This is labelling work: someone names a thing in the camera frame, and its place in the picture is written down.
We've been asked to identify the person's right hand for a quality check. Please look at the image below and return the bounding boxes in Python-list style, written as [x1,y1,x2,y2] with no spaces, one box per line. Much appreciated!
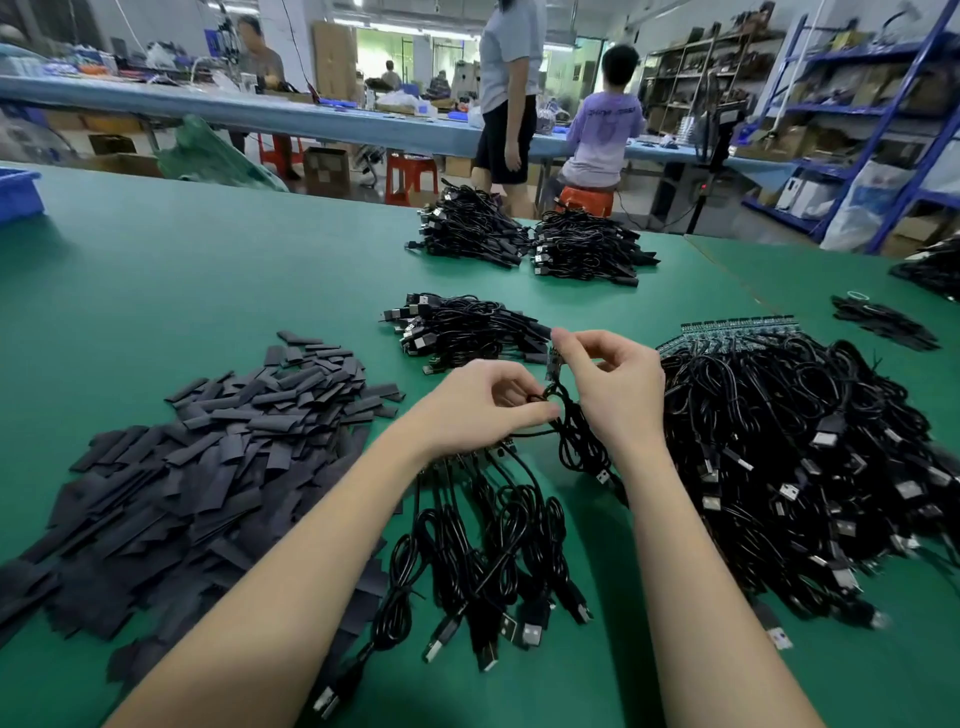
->
[549,327,671,470]

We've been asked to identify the person's left hand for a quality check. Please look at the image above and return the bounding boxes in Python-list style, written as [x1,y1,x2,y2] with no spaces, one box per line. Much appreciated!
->
[393,358,561,462]

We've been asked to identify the black usb cable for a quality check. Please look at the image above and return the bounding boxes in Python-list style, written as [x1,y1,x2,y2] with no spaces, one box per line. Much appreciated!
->
[541,340,630,507]

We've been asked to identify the heap of finished black cables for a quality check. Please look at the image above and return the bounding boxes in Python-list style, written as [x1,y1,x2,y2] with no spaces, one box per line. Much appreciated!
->
[382,292,555,375]

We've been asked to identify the joined bunch of black cables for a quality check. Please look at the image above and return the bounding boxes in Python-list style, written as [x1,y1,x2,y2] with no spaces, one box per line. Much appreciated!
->
[307,439,596,723]

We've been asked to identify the bundle of black cables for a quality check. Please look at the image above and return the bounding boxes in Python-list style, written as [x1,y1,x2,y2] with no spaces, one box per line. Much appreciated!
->
[526,205,662,288]
[406,183,536,270]

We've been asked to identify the large pile of black cables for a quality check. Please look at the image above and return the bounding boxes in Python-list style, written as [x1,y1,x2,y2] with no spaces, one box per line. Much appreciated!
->
[655,322,960,651]

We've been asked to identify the small bundle of cables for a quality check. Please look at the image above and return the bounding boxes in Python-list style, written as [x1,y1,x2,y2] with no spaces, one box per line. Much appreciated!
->
[831,291,944,354]

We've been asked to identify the pile of black sleeve strips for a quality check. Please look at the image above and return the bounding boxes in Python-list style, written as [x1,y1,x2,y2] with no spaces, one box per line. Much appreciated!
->
[0,331,408,702]

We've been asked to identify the huge heap of black cables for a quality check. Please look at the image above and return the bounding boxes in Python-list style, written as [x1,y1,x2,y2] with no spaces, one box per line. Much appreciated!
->
[889,232,960,303]

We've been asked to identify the person's right forearm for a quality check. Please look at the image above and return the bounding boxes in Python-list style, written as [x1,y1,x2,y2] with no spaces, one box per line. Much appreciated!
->
[618,442,827,728]

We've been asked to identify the person's left forearm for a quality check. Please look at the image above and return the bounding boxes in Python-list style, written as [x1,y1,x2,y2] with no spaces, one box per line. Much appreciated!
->
[108,424,459,728]

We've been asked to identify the orange plastic stool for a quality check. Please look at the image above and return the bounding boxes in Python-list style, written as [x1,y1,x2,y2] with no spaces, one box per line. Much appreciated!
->
[556,183,618,219]

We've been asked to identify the small upright cardboard box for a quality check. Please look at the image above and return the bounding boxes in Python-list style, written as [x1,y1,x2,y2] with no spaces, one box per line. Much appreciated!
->
[304,144,356,198]

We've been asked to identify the black tripod stand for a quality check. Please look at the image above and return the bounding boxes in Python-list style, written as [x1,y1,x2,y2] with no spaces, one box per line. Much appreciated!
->
[652,75,749,236]

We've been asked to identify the white plastic bag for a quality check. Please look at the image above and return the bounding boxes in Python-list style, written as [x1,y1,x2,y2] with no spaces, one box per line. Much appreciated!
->
[820,165,911,254]

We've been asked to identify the dark storage shelf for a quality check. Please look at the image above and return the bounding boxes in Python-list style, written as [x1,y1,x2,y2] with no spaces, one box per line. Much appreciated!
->
[645,12,783,132]

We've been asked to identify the green plastic bag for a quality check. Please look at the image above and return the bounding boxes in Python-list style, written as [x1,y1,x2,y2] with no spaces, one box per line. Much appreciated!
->
[157,115,291,192]

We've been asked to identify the blue metal shelving rack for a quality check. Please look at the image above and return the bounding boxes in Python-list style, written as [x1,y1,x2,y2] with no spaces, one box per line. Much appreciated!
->
[742,0,960,255]

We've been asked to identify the long blue work table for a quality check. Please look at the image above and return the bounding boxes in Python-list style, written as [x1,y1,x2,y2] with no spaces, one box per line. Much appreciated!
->
[0,75,797,171]

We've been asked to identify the open cardboard box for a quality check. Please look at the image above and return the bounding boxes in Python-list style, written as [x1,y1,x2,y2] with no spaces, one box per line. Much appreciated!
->
[75,153,165,180]

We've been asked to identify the blue plastic bin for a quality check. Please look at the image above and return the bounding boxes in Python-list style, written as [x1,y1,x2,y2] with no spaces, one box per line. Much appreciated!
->
[0,166,45,228]

